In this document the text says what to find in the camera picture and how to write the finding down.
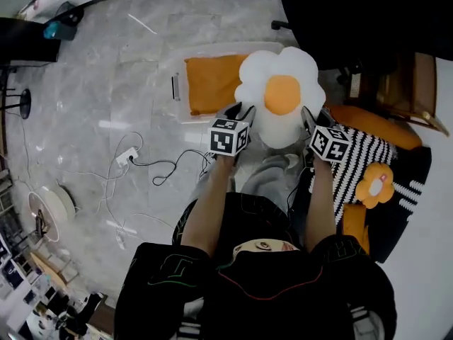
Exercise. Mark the light wooden table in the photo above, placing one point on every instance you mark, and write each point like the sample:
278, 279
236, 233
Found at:
49, 269

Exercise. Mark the black waste bin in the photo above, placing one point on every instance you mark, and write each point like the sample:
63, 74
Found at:
70, 16

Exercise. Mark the clear plastic storage box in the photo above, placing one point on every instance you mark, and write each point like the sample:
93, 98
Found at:
219, 48

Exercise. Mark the black white striped throw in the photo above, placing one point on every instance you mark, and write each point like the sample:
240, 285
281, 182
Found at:
368, 151

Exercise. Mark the person's white shoe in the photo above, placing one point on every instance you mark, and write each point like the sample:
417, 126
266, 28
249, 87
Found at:
292, 161

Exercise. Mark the pale gold cylinder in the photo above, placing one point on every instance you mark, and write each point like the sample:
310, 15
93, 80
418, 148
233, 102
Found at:
426, 115

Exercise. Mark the wooden side table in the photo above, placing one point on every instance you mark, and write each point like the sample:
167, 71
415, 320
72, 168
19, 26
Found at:
421, 80

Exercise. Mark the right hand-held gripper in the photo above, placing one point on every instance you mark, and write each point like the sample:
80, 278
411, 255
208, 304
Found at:
329, 145

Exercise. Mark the white stick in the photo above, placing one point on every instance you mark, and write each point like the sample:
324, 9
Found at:
141, 23

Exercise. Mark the teal bag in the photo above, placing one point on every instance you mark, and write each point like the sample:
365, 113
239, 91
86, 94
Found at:
50, 30

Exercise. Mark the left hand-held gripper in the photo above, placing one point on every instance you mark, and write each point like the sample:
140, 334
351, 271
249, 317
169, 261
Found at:
223, 138

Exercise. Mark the person's right forearm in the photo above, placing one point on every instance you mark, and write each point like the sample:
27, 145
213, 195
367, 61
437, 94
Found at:
320, 207

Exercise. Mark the black rectangular table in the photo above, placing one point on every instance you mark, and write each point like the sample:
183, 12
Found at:
28, 41

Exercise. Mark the orange flower pillow white centre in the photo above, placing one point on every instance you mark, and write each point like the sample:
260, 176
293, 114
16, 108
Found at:
364, 190

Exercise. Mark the person's left forearm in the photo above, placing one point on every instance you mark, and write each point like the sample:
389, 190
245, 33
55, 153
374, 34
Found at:
205, 218

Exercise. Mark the black office chair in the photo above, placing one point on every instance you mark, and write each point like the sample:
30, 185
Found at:
318, 20

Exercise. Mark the black round-base stand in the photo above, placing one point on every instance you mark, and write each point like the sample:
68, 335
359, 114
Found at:
25, 103

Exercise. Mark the person's grey trousers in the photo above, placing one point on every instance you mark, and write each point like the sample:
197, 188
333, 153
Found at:
269, 179

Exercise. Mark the white power strip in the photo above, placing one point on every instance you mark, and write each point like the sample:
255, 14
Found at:
126, 156

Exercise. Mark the person's black t-shirt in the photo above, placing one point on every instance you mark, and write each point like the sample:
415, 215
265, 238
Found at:
276, 278

